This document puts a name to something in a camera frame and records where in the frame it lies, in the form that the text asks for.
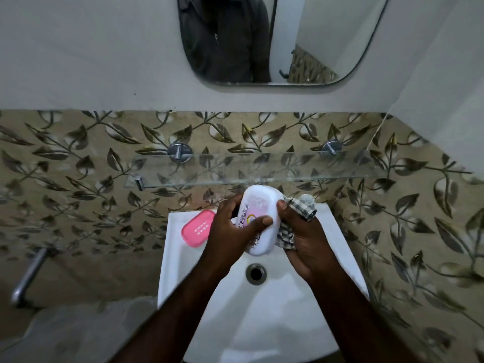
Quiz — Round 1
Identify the chrome wall tap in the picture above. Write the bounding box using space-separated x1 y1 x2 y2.
10 245 53 309

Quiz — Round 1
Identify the white sink basin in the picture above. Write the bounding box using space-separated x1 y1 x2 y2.
157 203 370 363

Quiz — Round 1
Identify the person's right hand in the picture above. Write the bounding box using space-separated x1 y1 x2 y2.
276 199 342 285

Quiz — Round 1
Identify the person's right forearm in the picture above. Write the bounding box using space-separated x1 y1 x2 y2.
310 268 420 363

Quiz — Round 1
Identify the rounded wall mirror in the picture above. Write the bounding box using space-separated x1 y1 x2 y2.
176 0 391 87

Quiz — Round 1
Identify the person's left hand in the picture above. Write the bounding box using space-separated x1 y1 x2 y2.
199 193 274 279

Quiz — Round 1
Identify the pink soap dish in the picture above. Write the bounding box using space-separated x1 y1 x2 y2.
181 209 216 248

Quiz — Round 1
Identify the person's left forearm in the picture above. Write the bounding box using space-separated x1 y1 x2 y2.
109 260 231 363

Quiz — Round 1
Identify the glass shelf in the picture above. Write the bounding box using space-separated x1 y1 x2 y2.
124 149 388 190

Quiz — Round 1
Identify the metal sink drain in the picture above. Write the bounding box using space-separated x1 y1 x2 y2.
245 263 268 286

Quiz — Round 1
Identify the white soap dish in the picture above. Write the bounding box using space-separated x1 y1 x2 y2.
235 184 285 257

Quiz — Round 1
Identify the checkered cleaning cloth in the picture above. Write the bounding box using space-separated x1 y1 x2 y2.
275 194 318 250

